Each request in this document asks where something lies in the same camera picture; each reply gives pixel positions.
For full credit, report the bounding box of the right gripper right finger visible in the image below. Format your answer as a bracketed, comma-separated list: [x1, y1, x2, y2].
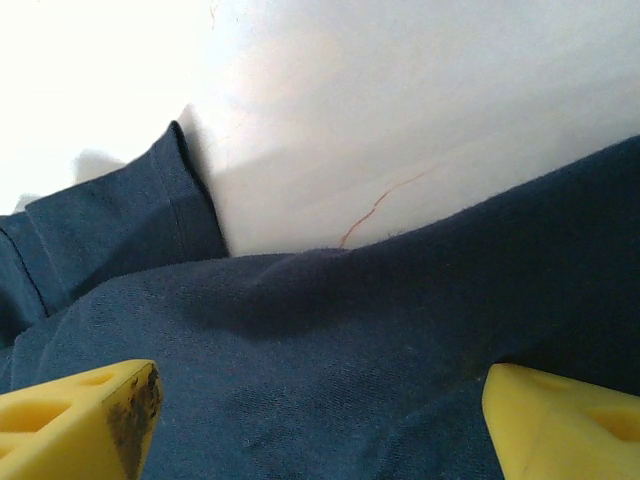
[481, 362, 640, 480]

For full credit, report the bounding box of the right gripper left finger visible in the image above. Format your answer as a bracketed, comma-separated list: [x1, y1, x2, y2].
[0, 358, 163, 480]

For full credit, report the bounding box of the navy blue t-shirt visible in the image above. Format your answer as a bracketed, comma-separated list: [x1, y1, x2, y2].
[0, 119, 640, 480]

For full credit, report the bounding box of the thin orange thread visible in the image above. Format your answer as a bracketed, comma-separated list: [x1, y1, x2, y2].
[338, 168, 432, 249]

